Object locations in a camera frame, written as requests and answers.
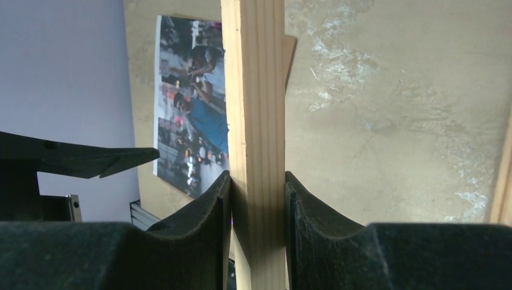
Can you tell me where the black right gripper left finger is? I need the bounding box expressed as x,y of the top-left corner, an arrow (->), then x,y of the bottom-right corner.
1,172 -> 231,289

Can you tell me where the printed colour photo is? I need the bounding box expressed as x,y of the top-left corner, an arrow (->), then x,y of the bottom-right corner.
153,15 -> 229,198

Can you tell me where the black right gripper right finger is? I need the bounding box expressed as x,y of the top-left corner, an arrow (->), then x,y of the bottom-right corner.
286,172 -> 511,289

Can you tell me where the light wooden picture frame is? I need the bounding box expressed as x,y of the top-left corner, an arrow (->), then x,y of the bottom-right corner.
222,1 -> 511,289

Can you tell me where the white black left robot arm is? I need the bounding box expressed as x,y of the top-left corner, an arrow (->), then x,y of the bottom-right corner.
1,132 -> 160,222

